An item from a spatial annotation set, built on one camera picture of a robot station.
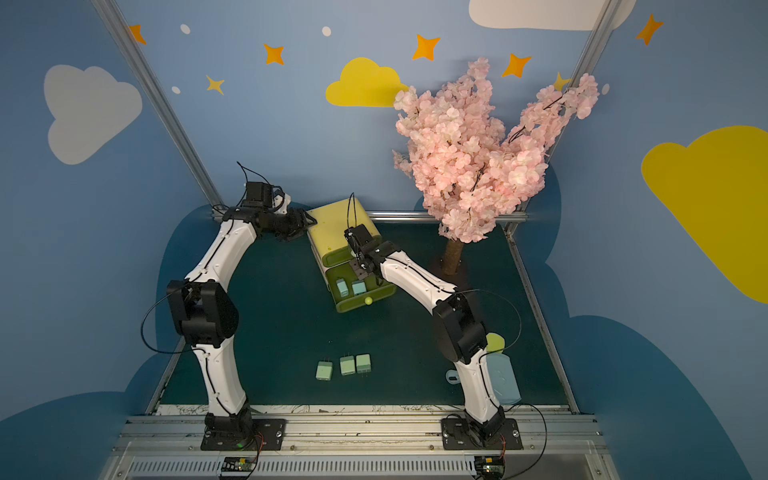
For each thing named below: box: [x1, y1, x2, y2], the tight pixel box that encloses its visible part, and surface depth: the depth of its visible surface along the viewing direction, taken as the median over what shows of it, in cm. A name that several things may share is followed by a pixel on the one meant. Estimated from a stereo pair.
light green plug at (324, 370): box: [316, 361, 333, 381], surface depth 85 cm
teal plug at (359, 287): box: [352, 281, 367, 295], surface depth 95 cm
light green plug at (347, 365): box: [340, 355, 355, 376], surface depth 86 cm
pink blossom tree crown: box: [393, 58, 600, 243], surface depth 66 cm
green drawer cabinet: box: [306, 197, 397, 313], surface depth 92 cm
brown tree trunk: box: [444, 239, 464, 275], surface depth 100 cm
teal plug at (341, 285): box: [336, 278, 349, 298], surface depth 92 cm
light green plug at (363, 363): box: [356, 354, 371, 374], surface depth 86 cm
